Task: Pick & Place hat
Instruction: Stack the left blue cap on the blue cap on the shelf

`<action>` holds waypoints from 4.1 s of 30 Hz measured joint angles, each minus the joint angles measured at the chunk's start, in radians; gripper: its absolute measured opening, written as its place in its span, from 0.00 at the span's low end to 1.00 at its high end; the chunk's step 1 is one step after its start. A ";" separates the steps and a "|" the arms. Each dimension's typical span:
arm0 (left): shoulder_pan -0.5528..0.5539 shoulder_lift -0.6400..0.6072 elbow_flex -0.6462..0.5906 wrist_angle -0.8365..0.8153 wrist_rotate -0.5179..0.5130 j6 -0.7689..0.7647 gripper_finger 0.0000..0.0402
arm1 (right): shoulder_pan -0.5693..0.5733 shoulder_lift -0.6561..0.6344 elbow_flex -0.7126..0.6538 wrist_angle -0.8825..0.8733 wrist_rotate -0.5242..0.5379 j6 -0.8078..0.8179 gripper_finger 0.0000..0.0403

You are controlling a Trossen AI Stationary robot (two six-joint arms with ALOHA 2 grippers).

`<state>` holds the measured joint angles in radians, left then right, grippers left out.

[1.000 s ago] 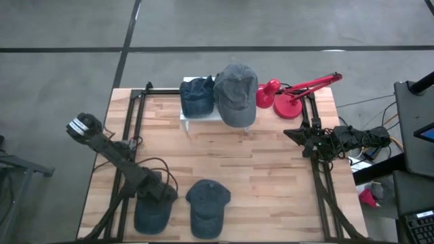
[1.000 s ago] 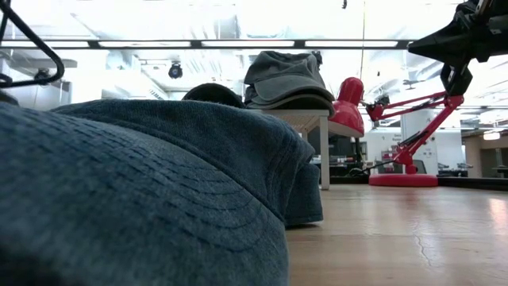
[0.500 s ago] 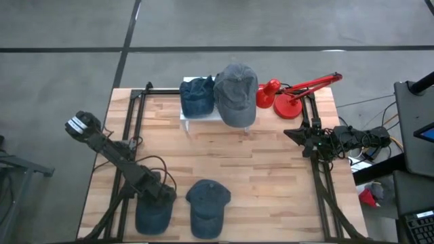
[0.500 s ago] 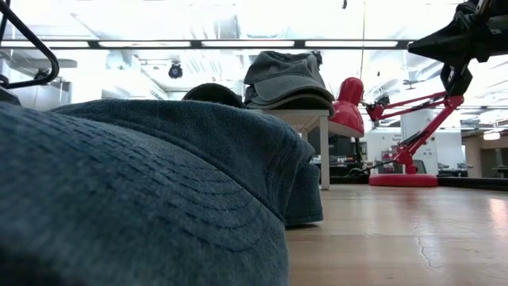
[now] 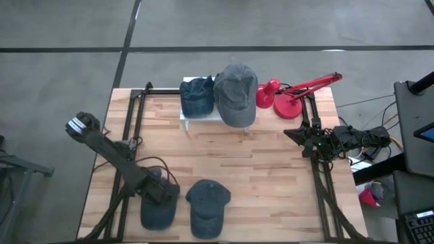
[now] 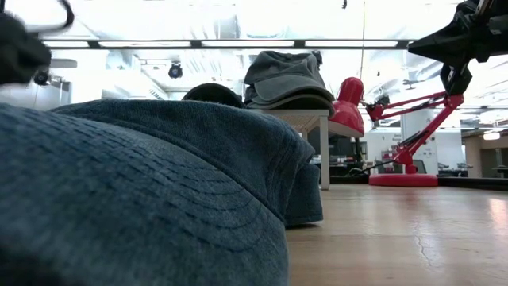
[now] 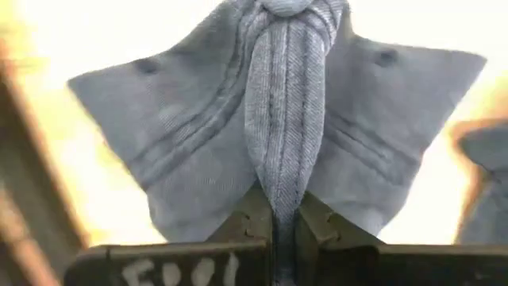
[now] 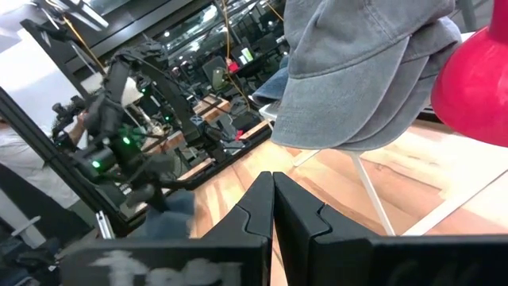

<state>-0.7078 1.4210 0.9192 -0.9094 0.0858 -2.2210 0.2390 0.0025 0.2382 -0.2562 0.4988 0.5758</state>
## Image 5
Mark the grey cloth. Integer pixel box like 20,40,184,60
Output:
370,182,386,201

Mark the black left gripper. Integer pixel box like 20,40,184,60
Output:
134,169,173,205

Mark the brown arm cable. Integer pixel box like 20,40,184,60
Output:
135,155,180,186

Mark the white paper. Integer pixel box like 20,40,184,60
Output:
348,156,373,174

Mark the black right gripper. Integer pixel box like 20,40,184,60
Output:
283,125,328,159

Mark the red desk lamp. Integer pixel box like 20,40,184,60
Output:
255,71,344,121

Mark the dark grey desk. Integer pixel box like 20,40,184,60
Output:
392,169,434,218

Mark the red cloth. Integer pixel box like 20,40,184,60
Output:
358,188,380,208

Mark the small white shelf table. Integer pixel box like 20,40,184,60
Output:
179,76,254,134

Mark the yellow cable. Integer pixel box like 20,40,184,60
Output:
389,135,405,152

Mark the tablet with blue screen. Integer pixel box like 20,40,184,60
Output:
413,121,434,143

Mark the black pole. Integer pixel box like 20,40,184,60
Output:
408,70,434,96

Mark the grey metal stand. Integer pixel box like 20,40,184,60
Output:
0,135,56,243

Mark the black desk bar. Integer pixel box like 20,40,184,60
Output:
352,152,406,186

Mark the black cable bundle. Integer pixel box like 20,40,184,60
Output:
318,130,374,164

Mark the grey washed baseball cap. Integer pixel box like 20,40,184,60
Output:
212,62,260,129

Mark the black aluminium side frame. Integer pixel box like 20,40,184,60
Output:
79,81,153,242
300,88,370,242

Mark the black frame back rail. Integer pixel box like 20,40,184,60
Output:
145,87,182,96

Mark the grey desk top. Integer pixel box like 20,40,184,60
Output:
393,80,434,179

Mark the black keyboard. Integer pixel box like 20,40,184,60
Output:
402,209,434,244

